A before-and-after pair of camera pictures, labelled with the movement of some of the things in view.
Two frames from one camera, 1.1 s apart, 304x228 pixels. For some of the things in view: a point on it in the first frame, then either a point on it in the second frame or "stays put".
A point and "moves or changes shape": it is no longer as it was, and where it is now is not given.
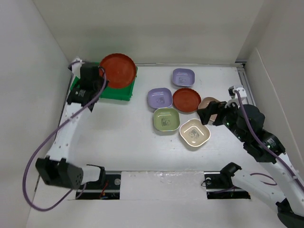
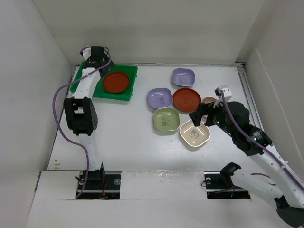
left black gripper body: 100,84 -> 106,60
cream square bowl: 194,132 stays put
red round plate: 186,100 stays put
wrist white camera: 75,66 -> 86,52
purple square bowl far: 183,77 stays put
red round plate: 120,70 moves or changes shape
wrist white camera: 242,91 -> 226,91
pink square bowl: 204,103 stays put
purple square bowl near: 159,98 stays put
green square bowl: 166,119 stays put
